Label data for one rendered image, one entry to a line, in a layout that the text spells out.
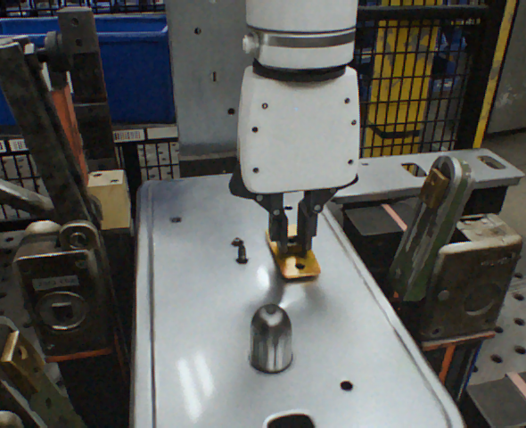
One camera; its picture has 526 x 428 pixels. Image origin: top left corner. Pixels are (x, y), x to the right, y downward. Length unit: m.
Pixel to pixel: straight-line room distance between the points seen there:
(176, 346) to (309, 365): 0.10
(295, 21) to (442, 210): 0.19
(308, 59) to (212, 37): 0.31
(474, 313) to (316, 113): 0.26
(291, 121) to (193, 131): 0.32
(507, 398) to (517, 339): 0.51
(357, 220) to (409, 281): 0.15
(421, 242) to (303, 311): 0.12
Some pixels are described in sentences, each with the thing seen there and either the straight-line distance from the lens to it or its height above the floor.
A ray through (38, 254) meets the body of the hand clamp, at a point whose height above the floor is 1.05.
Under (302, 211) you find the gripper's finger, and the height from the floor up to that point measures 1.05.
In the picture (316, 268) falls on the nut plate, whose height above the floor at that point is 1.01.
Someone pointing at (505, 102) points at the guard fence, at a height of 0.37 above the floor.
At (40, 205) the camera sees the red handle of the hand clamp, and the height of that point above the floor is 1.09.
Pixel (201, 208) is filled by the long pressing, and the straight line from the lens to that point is 0.56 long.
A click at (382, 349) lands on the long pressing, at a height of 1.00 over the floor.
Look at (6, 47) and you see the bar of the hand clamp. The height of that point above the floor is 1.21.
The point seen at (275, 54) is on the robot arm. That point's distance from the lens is 0.36.
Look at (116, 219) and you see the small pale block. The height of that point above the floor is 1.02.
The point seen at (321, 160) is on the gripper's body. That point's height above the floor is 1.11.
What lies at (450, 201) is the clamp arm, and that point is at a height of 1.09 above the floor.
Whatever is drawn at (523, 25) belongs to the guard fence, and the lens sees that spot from 3.28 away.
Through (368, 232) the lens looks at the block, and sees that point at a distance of 0.56.
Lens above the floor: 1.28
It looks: 31 degrees down
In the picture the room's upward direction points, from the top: straight up
